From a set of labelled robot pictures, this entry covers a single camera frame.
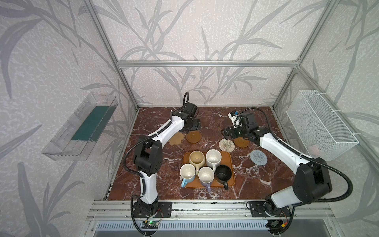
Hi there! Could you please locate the light blue mug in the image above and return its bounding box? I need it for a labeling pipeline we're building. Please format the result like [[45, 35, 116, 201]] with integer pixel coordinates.
[[180, 164, 196, 188]]

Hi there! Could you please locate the clear plastic wall bin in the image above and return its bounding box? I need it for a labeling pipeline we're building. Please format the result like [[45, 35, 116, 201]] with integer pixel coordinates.
[[42, 92, 118, 161]]

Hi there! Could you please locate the pink object in basket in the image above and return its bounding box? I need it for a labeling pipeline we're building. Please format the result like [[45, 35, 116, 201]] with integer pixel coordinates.
[[307, 145, 322, 158]]

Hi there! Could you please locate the right electronics board with wires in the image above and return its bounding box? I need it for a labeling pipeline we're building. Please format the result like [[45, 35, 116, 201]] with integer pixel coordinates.
[[266, 220, 288, 231]]

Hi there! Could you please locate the purple mug white inside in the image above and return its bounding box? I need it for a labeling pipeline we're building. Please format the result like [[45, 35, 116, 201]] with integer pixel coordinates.
[[198, 167, 215, 192]]

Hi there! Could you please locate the dark round wooden coaster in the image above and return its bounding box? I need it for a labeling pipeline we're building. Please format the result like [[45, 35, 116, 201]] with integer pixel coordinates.
[[186, 131, 202, 144]]

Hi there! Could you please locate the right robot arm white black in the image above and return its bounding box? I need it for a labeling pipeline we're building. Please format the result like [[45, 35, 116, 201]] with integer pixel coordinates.
[[221, 110, 353, 217]]

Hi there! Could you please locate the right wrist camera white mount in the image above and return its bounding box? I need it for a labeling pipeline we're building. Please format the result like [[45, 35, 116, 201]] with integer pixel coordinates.
[[228, 111, 241, 128]]

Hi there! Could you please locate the beige glazed mug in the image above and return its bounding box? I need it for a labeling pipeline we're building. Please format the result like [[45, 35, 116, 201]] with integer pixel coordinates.
[[189, 151, 206, 175]]

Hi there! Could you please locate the green circuit board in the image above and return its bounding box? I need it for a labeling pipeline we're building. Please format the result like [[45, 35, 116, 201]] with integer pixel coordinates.
[[141, 221, 160, 229]]

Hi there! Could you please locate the white wire mesh basket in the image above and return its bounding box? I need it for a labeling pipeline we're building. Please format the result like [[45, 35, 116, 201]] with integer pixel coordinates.
[[286, 90, 359, 161]]

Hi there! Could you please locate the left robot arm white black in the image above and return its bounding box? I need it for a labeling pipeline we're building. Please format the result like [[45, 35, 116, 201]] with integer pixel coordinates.
[[122, 102, 201, 212]]

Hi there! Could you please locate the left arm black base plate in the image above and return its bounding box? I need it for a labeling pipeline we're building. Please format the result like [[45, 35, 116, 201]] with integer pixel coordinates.
[[132, 201, 172, 218]]

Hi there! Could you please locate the black mug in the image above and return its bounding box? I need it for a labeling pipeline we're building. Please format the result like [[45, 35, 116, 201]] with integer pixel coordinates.
[[215, 165, 232, 190]]

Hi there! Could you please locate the orange rectangular tray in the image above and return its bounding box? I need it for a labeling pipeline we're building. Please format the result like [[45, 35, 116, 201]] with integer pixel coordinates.
[[180, 151, 235, 192]]

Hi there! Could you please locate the grey round felt coaster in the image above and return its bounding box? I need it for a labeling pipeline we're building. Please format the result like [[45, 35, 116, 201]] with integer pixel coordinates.
[[250, 150, 268, 166]]

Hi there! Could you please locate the aluminium front rail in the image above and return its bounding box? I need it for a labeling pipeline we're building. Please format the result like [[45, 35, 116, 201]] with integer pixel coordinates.
[[86, 199, 336, 221]]

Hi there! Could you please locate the woven multicolour round coaster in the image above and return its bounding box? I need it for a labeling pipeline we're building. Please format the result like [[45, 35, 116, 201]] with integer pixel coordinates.
[[219, 139, 235, 153]]

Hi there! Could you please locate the flower-shaped cork coaster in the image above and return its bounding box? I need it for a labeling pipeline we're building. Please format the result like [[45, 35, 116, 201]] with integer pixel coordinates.
[[168, 132, 185, 146]]

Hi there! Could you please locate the round wooden saucer coaster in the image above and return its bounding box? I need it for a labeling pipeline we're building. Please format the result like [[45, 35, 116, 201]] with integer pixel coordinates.
[[233, 137, 250, 148]]

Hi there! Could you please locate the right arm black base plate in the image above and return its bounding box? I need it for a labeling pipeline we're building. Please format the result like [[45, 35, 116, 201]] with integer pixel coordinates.
[[246, 201, 291, 217]]

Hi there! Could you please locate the white speckled mug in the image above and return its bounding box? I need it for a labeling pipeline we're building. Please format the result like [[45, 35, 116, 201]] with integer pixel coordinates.
[[206, 149, 222, 172]]

